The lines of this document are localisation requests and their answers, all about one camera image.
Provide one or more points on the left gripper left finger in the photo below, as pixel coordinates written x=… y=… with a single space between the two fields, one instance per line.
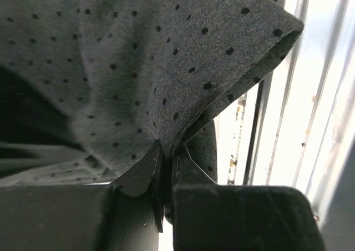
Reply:
x=126 y=214

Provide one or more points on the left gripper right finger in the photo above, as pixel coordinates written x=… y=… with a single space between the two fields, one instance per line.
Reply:
x=208 y=216

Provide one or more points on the dark grey dotted skirt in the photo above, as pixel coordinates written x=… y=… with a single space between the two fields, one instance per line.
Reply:
x=127 y=72

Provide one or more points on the aluminium rail frame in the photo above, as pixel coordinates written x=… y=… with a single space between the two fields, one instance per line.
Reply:
x=296 y=127

